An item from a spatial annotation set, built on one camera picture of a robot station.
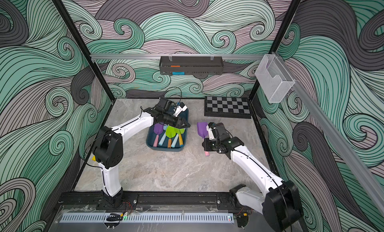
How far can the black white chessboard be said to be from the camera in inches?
42.9

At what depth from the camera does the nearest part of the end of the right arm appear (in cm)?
56

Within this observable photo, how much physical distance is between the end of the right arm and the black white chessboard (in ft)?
1.19
